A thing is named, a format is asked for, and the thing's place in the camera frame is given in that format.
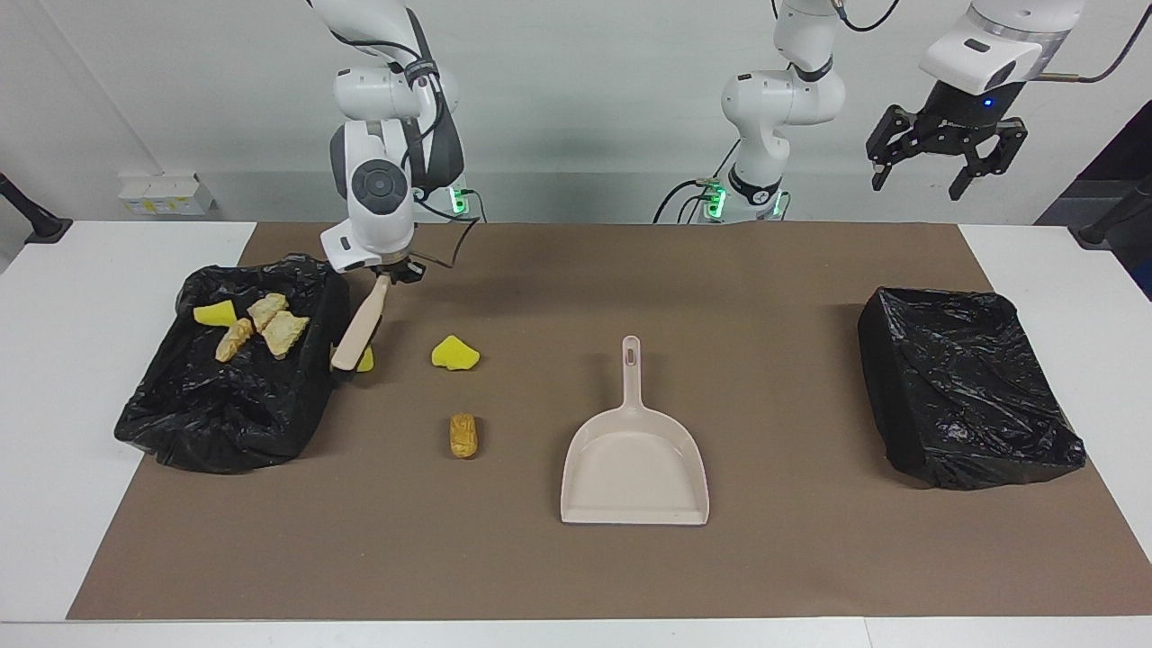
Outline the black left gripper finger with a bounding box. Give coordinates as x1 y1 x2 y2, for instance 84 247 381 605
949 120 1029 201
867 105 941 192

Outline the beige hand brush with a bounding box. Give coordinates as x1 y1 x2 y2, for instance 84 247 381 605
329 274 394 374

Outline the yellow sponge chunk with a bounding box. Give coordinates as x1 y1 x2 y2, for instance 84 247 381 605
431 335 482 371

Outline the pale croissant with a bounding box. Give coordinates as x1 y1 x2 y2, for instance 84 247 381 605
260 310 311 360

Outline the large striped croissant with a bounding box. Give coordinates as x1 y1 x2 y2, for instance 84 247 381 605
247 292 290 332

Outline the small striped croissant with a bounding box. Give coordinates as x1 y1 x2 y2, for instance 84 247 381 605
214 318 256 364

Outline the beige plastic dustpan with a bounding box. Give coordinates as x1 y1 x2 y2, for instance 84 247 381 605
560 336 711 527

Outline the open bin with black bag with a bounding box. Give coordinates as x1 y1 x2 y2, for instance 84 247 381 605
114 254 352 475

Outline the flat bin with black bag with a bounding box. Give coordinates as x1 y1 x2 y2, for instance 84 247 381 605
857 286 1087 491

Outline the dark background panel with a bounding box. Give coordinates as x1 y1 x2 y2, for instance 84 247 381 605
1035 99 1152 298

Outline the brown bread roll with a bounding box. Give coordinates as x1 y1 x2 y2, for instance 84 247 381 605
448 412 482 460

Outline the white power strip box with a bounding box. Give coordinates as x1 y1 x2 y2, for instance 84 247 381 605
119 173 215 217

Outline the brown table mat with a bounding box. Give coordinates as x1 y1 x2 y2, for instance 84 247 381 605
67 222 1152 620

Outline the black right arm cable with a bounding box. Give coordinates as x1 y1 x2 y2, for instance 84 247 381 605
306 0 480 271

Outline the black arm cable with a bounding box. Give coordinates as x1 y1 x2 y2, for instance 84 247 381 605
306 0 480 271
835 0 1152 86

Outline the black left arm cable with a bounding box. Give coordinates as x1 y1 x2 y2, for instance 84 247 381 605
835 0 1152 86

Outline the black base cable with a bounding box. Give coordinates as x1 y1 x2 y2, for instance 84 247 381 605
652 178 721 223

